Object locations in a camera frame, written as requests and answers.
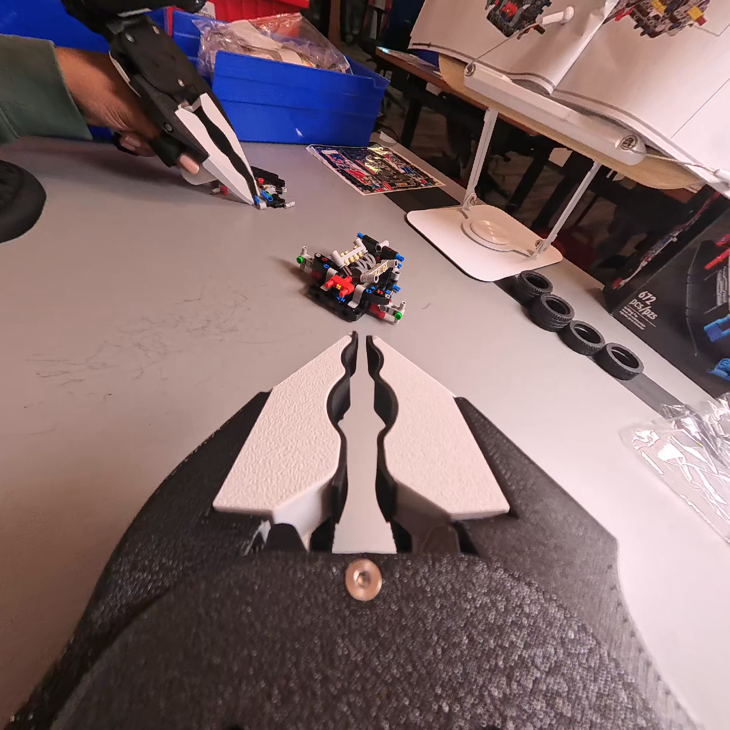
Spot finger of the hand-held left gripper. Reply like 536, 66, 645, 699
174, 104, 260, 209
195, 90, 259, 194

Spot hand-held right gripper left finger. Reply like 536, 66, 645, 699
211, 332, 360, 552

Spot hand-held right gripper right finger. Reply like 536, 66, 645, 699
364, 334, 511, 553

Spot small black lego subassembly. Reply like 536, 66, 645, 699
210, 167, 297, 213

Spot multicoloured lego engine assembly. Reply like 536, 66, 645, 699
295, 232, 409, 324

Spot person's left forearm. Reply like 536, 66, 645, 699
0, 33, 95, 144

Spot clear bags of lego parts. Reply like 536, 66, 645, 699
193, 14, 350, 74

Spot lego sticker sheet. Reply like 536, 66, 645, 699
306, 144, 447, 196

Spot black rubber lego tire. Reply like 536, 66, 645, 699
593, 341, 645, 383
560, 319, 608, 357
529, 292, 577, 333
509, 270, 552, 310

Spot dark lego set box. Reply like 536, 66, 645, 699
601, 185, 730, 400

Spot lego instruction booklet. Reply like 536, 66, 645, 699
408, 0, 730, 186

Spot person's left hand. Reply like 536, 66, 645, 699
73, 48, 202, 175

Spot large blue plastic bin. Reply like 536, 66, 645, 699
171, 8, 390, 150

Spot red plastic bin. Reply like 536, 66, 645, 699
214, 0, 311, 19

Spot black textured cushion pad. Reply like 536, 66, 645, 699
0, 160, 48, 244

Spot white book stand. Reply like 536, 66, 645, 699
406, 54, 711, 283

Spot clear plastic bag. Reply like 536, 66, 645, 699
620, 394, 730, 544

